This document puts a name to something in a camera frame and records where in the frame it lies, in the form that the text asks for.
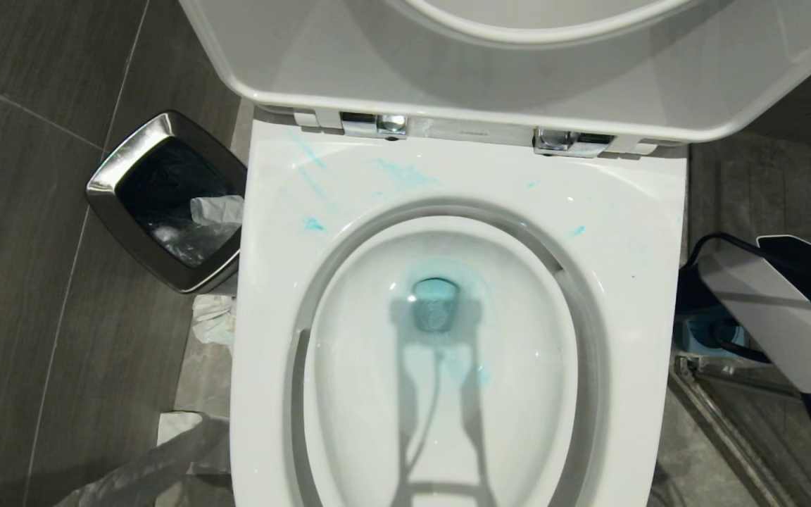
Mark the clear plastic bag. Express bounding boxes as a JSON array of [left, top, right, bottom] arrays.
[[54, 411, 232, 507]]

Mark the chrome square trash bin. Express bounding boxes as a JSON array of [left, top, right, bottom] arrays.
[[84, 110, 249, 295]]

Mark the clear plastic bin liner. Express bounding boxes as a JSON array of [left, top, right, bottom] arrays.
[[117, 138, 245, 268]]

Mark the white toilet bowl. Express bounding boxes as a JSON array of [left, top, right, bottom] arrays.
[[230, 116, 689, 507]]

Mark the metal shower door rail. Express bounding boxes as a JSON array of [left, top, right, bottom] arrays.
[[669, 352, 804, 507]]

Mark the blue toilet brush holder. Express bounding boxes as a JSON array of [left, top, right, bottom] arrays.
[[683, 310, 753, 354]]

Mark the chrome toilet seat hinge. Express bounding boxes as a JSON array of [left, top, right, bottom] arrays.
[[340, 111, 408, 141], [533, 127, 615, 158]]

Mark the white toilet seat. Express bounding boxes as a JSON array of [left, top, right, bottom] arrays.
[[179, 0, 811, 146]]

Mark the white toilet lid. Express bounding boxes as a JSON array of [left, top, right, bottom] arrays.
[[405, 0, 689, 32]]

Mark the crumpled white tissue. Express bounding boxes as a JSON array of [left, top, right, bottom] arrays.
[[191, 294, 238, 346], [190, 195, 246, 227]]

